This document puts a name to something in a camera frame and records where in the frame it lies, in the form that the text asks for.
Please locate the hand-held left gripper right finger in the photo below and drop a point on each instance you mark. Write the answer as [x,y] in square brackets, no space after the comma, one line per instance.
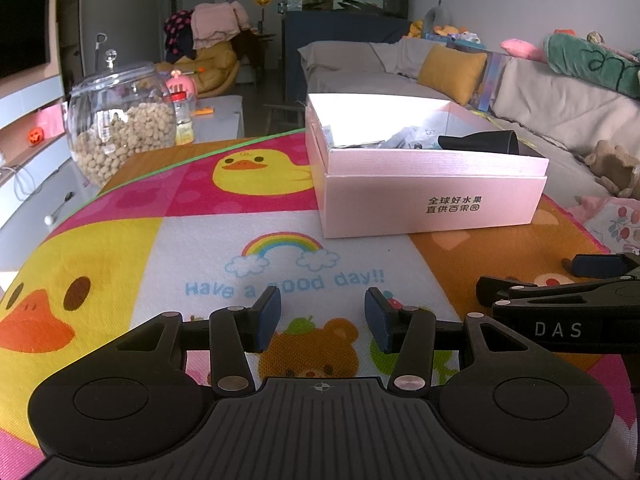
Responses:
[377,320]

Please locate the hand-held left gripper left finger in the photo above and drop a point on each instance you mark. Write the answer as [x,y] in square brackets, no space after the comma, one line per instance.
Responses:
[267,317]

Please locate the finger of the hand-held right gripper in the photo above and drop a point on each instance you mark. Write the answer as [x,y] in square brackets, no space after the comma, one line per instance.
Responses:
[560,292]
[600,265]

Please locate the pink cardboard box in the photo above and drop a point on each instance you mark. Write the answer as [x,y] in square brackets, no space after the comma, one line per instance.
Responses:
[380,200]

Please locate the black pouch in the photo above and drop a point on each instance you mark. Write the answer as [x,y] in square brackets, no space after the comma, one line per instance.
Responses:
[480,142]

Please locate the floral cloth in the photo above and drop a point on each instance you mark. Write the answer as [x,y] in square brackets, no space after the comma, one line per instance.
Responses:
[615,222]

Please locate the brown teddy bear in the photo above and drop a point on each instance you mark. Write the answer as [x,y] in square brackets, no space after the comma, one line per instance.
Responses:
[612,167]

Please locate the printed cartoon mat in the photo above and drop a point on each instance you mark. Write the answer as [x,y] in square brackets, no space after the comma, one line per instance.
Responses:
[200,240]

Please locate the white coffee table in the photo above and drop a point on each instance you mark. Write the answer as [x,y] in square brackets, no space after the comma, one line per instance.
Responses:
[220,125]

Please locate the dark stool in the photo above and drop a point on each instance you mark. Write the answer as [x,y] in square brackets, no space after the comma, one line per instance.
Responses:
[282,117]

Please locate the green plush toy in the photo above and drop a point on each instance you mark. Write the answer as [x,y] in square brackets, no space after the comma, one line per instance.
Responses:
[595,62]

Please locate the small bottle with red cap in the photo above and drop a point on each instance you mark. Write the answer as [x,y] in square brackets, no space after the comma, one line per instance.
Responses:
[184,120]

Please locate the iridescent board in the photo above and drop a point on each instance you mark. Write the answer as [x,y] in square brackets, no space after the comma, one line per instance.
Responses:
[490,80]

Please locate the small orange item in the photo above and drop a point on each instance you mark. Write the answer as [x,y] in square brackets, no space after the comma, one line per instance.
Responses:
[204,110]

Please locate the pink plush toy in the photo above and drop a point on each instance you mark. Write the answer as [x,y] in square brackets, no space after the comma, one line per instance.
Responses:
[522,50]

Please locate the metal spoon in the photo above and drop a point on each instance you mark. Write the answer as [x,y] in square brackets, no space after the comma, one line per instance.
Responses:
[57,207]

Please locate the glass jar of nuts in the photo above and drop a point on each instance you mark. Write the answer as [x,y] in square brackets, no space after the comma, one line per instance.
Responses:
[120,130]

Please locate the yellow cushion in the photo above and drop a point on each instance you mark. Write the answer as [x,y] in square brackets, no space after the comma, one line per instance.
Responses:
[450,72]

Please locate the pink toy figure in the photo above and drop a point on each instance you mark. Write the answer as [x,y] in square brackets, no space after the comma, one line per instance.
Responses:
[180,81]

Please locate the large plush teddy bear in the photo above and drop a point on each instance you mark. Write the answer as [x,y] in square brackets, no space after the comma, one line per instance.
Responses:
[215,67]

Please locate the grey sofa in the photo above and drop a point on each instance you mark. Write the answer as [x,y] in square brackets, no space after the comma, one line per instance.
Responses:
[360,65]

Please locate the pile of small plush toys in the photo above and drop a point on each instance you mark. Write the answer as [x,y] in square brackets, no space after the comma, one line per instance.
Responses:
[450,30]

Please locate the pink card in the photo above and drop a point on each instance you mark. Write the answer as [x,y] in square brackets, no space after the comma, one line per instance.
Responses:
[52,119]

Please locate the orange pumpkin toy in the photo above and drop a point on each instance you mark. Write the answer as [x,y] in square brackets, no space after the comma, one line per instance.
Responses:
[35,136]

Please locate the black dotted cloth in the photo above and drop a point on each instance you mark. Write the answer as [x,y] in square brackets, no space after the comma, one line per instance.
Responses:
[177,35]

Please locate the pink cloth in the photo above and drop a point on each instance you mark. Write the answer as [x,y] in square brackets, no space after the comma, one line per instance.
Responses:
[220,22]

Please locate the white television cabinet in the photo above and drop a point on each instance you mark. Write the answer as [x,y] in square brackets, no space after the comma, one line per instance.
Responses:
[30,110]

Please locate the black television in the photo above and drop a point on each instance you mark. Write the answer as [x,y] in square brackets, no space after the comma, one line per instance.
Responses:
[22,15]

